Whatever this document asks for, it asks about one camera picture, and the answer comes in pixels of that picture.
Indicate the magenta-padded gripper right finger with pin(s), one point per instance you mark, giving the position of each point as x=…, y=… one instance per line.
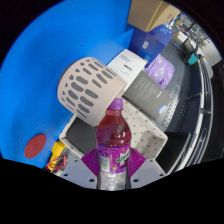
x=150, y=170

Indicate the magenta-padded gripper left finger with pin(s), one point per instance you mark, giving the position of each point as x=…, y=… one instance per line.
x=76, y=171

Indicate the purple-capped clear drink bottle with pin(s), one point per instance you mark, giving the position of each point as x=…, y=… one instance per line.
x=113, y=140

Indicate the yellow multimeter with red leads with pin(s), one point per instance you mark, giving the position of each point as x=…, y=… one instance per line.
x=58, y=153

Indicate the black workbench shelf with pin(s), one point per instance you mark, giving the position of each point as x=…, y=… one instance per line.
x=176, y=150

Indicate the black rectangular speaker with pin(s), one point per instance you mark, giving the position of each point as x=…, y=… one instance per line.
x=80, y=135

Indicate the flat round red coaster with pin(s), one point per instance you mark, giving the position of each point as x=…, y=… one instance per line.
x=35, y=146

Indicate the dark grey flat box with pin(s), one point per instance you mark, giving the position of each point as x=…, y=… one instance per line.
x=148, y=93

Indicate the beige mug with grey ovals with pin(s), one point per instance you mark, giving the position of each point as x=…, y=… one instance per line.
x=86, y=88

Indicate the purple plastic bag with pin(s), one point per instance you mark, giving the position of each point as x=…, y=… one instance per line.
x=160, y=71

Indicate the white cardboard box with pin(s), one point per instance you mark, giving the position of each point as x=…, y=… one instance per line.
x=128, y=66

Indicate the blue cardboard box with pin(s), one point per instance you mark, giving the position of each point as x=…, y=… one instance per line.
x=151, y=43

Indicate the small brown cardboard box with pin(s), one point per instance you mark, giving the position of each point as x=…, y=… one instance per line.
x=150, y=13

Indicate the teal wall holder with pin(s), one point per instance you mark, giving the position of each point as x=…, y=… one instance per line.
x=192, y=59

